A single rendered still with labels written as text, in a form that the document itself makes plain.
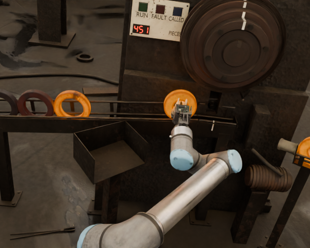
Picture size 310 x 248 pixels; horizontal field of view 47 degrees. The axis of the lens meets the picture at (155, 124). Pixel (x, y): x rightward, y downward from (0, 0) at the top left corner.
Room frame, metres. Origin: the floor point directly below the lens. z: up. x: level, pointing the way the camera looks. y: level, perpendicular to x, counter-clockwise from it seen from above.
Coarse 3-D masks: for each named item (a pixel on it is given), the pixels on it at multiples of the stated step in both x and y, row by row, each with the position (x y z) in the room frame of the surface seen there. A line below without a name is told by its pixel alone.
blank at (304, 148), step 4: (304, 140) 1.47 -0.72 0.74; (308, 140) 1.45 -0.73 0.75; (300, 144) 1.47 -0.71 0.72; (304, 144) 1.46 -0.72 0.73; (308, 144) 1.45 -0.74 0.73; (300, 148) 1.46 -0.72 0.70; (304, 148) 1.46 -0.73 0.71; (308, 148) 1.45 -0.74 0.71; (300, 152) 1.46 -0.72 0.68; (304, 152) 1.45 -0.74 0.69; (308, 152) 1.45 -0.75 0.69; (308, 156) 1.44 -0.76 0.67; (308, 164) 1.43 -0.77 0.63
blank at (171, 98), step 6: (180, 90) 1.48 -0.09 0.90; (168, 96) 1.46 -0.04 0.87; (174, 96) 1.46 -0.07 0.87; (180, 96) 1.46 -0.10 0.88; (186, 96) 1.47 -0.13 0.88; (192, 96) 1.47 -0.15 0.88; (168, 102) 1.46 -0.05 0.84; (174, 102) 1.46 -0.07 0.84; (192, 102) 1.47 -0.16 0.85; (168, 108) 1.46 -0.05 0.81; (192, 108) 1.47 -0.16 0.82; (168, 114) 1.46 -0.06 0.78; (192, 114) 1.47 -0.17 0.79
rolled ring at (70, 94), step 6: (72, 90) 1.56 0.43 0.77; (60, 96) 1.53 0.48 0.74; (66, 96) 1.53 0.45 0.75; (72, 96) 1.53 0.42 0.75; (78, 96) 1.53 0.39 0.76; (84, 96) 1.55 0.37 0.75; (54, 102) 1.53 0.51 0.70; (60, 102) 1.53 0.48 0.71; (84, 102) 1.53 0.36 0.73; (54, 108) 1.53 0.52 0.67; (60, 108) 1.53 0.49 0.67; (84, 108) 1.54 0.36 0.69; (90, 108) 1.55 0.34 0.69; (60, 114) 1.53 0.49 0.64; (66, 114) 1.55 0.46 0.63; (84, 114) 1.54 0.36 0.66
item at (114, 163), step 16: (96, 128) 1.34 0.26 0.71; (112, 128) 1.39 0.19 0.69; (128, 128) 1.41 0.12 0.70; (80, 144) 1.22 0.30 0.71; (96, 144) 1.34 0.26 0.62; (112, 144) 1.39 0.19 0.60; (128, 144) 1.39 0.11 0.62; (144, 144) 1.30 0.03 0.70; (80, 160) 1.22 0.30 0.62; (96, 160) 1.26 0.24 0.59; (112, 160) 1.27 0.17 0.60; (128, 160) 1.29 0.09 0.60; (144, 160) 1.28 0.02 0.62; (96, 176) 1.16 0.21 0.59; (112, 176) 1.17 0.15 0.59; (112, 192) 1.26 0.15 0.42; (112, 208) 1.27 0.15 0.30
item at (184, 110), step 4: (176, 104) 1.37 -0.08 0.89; (180, 104) 1.37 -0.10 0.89; (176, 108) 1.35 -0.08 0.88; (180, 108) 1.35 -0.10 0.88; (184, 108) 1.36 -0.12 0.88; (188, 108) 1.36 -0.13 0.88; (176, 112) 1.32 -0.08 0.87; (180, 112) 1.33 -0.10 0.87; (184, 112) 1.33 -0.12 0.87; (188, 112) 1.34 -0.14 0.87; (176, 116) 1.33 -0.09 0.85; (180, 116) 1.33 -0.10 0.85; (184, 116) 1.33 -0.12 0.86; (188, 116) 1.33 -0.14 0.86; (172, 120) 1.35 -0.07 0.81; (176, 120) 1.34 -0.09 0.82; (180, 120) 1.31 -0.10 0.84; (184, 120) 1.31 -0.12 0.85; (188, 120) 1.34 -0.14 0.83; (180, 124) 1.27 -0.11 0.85; (184, 124) 1.29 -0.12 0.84
